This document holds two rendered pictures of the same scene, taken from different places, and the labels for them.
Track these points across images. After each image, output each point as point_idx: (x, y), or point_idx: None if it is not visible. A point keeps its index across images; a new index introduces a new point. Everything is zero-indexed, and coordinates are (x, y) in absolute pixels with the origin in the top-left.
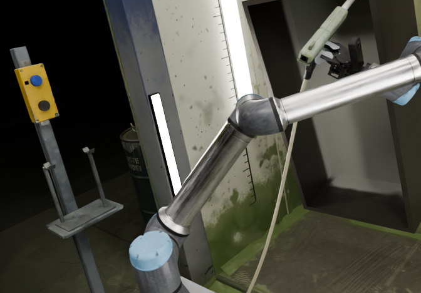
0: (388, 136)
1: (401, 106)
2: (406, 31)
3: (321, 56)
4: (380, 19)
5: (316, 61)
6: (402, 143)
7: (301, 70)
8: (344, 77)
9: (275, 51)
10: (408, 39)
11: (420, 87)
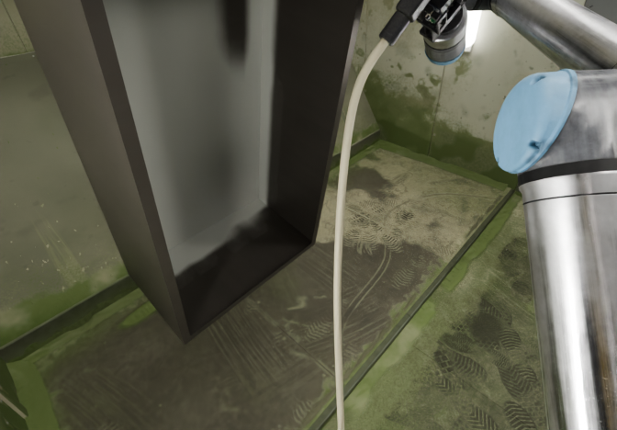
0: (215, 163)
1: (325, 92)
2: None
3: None
4: None
5: None
6: (328, 142)
7: (55, 87)
8: (566, 2)
9: (53, 15)
10: None
11: (272, 72)
